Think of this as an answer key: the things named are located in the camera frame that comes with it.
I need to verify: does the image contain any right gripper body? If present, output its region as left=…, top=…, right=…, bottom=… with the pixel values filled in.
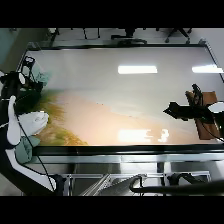
left=162, top=101, right=190, bottom=122

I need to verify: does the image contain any brown garment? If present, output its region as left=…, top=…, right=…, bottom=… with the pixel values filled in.
left=185, top=90, right=222, bottom=141

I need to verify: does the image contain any teal garment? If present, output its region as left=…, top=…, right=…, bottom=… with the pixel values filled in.
left=30, top=63, right=53, bottom=88

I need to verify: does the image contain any white garment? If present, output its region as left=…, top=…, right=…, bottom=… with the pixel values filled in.
left=17, top=110, right=50, bottom=137

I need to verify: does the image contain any pale green garment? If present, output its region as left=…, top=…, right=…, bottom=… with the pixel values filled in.
left=14, top=134, right=42, bottom=165

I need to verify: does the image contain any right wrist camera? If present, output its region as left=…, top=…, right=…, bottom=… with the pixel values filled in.
left=190, top=83, right=205, bottom=107

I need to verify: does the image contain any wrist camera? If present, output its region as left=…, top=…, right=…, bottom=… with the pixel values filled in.
left=21, top=55, right=38, bottom=84
left=190, top=83, right=205, bottom=107

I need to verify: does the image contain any silver frame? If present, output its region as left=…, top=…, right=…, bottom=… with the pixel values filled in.
left=20, top=39, right=224, bottom=196

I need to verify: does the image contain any black cable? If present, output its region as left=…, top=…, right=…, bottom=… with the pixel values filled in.
left=13, top=111, right=56, bottom=193

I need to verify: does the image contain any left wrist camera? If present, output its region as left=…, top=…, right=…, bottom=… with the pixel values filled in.
left=21, top=55, right=38, bottom=84

